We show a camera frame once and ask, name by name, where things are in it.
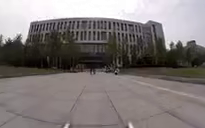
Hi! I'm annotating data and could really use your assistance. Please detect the large curved grey building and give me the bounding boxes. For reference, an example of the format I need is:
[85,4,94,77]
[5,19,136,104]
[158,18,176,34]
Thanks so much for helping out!
[26,17,166,70]

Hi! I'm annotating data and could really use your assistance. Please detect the grey paved plaza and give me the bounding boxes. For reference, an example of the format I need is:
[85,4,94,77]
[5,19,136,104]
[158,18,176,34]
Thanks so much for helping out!
[0,71,205,128]

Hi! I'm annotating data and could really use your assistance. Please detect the group of people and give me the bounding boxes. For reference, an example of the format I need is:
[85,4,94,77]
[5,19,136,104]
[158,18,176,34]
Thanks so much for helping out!
[89,67,97,75]

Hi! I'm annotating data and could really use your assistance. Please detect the person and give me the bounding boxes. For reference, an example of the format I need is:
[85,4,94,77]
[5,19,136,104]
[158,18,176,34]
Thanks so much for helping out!
[113,67,120,76]

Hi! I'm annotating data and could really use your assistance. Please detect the row of trees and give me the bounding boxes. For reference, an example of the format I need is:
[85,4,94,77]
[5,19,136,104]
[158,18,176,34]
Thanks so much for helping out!
[0,30,205,70]

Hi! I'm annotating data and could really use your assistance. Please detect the low grey building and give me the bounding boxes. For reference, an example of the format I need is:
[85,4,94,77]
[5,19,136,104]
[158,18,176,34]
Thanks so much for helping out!
[185,39,205,58]

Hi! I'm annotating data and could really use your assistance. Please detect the grass strip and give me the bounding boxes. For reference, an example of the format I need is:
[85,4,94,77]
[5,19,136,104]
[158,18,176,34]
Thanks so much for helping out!
[120,66,205,80]
[0,64,63,80]

